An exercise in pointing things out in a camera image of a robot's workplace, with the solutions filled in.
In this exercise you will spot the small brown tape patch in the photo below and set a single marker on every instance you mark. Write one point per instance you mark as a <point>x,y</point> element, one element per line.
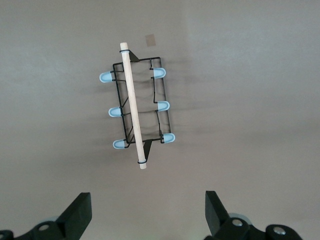
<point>150,40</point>

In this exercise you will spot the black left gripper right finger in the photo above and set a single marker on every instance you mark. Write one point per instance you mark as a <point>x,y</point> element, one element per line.
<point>217,217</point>

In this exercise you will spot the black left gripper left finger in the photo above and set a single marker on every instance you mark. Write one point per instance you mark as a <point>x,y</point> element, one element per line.
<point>72,220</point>

